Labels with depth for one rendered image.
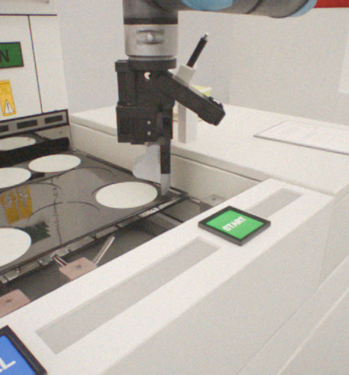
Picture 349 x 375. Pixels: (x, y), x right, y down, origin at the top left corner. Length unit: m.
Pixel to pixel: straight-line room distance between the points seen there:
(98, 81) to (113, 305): 2.52
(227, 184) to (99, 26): 2.28
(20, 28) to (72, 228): 0.46
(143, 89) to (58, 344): 0.38
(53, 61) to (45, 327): 0.67
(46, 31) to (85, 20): 1.84
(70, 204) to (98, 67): 2.21
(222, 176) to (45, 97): 0.46
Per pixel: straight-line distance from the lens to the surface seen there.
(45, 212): 0.60
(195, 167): 0.63
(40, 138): 0.88
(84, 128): 0.87
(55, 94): 0.90
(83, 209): 0.59
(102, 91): 2.80
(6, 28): 0.84
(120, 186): 0.65
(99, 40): 2.78
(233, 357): 0.42
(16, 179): 0.74
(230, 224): 0.40
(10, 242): 0.53
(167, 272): 0.34
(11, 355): 0.29
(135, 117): 0.54
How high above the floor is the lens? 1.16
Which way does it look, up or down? 24 degrees down
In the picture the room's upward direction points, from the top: straight up
